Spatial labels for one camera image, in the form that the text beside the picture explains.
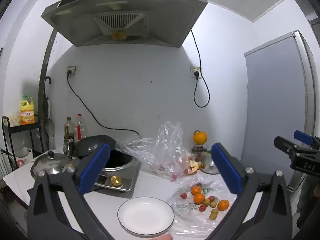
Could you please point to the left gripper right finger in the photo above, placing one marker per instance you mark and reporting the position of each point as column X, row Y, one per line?
column 262, row 209

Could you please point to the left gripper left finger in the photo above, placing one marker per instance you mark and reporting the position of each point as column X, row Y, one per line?
column 46, row 216

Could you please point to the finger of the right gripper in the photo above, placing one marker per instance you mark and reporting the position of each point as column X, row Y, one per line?
column 303, row 137
column 285, row 146

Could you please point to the mandarin orange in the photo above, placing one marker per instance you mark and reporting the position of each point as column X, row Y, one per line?
column 199, row 198
column 196, row 190
column 223, row 205

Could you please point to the yellow small fruit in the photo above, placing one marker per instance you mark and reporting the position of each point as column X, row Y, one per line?
column 213, row 204
column 206, row 202
column 213, row 214

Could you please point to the cherry tomato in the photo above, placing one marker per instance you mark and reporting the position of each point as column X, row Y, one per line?
column 184, row 195
column 211, row 198
column 202, row 207

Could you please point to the grey refrigerator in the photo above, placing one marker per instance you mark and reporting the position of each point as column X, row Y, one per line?
column 281, row 100

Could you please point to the steel wok lid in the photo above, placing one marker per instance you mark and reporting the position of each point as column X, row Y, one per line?
column 52, row 163

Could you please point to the printed plastic bag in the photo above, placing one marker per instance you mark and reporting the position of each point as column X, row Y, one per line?
column 189, row 221

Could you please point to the small steel saucepan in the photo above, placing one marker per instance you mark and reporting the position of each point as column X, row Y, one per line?
column 207, row 165

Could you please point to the black wok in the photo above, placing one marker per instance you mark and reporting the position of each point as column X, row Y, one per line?
column 117, row 160

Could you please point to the induction cooker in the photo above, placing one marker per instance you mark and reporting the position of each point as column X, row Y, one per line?
column 120, row 173

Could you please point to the large orange on box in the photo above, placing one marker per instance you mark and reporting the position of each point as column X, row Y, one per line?
column 199, row 137

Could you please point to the black umbrella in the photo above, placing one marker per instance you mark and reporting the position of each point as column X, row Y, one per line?
column 47, row 116

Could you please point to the oil bottle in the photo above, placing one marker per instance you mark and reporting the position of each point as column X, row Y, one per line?
column 68, row 129

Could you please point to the black shelf rack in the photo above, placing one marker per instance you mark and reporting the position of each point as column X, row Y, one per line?
column 21, row 139

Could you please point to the red label bottle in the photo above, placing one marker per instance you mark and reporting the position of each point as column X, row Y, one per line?
column 80, row 128

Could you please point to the white round plate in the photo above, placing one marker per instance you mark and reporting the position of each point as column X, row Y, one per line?
column 145, row 216

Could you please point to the yellow detergent bottle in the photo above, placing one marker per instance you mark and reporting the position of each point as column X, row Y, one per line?
column 27, row 111

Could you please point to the clear plastic bag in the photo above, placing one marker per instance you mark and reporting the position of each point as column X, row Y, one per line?
column 164, row 155

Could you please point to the stainless range hood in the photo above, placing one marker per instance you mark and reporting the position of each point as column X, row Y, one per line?
column 152, row 22

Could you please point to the right wall socket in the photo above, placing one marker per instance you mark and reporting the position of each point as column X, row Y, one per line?
column 195, row 72

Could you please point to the wall socket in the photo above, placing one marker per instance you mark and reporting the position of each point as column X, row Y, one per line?
column 195, row 72
column 71, row 70

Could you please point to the left wall socket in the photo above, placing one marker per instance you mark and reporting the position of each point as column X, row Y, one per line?
column 71, row 70

